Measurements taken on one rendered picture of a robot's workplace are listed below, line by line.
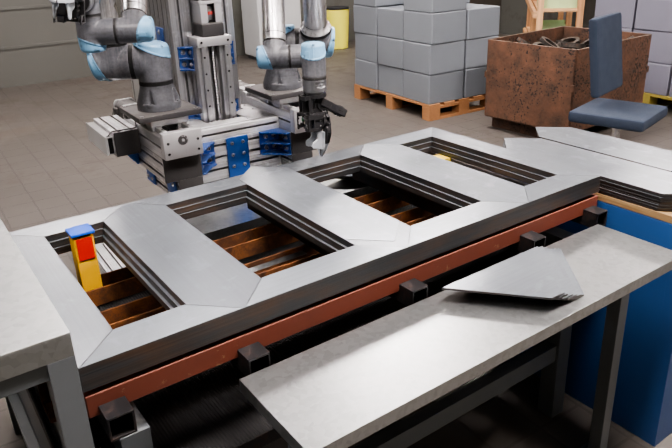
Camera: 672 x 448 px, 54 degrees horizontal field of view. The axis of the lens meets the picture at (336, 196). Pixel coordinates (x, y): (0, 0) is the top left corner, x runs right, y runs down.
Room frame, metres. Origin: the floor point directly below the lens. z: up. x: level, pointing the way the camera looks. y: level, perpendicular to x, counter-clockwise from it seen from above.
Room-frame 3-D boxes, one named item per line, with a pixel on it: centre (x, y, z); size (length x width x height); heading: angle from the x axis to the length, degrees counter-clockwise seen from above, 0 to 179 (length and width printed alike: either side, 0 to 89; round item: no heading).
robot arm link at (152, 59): (2.27, 0.61, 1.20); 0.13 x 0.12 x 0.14; 97
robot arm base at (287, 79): (2.54, 0.19, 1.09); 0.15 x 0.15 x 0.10
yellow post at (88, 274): (1.57, 0.67, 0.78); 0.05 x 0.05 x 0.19; 35
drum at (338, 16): (10.16, -0.11, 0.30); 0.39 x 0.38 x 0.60; 33
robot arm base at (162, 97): (2.27, 0.61, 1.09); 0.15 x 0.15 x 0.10
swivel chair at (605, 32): (4.02, -1.78, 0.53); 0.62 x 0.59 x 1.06; 28
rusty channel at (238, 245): (1.92, 0.17, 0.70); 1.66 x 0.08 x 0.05; 125
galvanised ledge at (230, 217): (2.28, 0.17, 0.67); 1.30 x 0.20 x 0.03; 125
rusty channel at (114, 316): (1.76, 0.05, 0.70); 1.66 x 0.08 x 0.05; 125
